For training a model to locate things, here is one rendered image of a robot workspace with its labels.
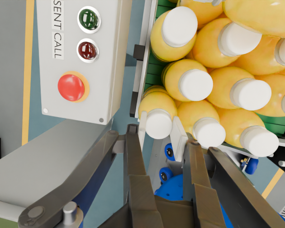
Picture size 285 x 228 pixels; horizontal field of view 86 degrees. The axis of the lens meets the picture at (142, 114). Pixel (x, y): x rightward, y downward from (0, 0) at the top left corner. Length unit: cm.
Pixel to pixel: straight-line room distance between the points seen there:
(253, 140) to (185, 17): 18
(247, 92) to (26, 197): 70
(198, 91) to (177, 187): 25
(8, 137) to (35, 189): 138
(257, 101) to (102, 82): 20
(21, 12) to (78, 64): 150
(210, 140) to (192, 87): 8
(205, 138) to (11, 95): 177
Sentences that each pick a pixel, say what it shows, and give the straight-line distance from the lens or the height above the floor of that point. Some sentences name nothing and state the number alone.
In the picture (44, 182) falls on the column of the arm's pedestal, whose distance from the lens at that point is 76.
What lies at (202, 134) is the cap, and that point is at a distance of 23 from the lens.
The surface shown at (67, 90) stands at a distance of 23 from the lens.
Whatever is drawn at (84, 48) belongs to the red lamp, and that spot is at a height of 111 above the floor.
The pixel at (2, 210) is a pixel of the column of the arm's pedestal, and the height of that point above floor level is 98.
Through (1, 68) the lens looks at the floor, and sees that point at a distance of 186.
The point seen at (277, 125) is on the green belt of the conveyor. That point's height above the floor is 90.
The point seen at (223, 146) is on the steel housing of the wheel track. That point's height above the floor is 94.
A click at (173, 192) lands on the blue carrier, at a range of 38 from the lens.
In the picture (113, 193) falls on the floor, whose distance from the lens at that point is 191.
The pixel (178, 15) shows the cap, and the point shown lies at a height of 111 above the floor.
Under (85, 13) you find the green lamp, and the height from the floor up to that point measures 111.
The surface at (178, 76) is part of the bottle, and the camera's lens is 23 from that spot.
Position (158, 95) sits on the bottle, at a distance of 26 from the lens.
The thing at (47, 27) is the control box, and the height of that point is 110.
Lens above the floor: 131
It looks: 72 degrees down
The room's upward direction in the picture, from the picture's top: 168 degrees counter-clockwise
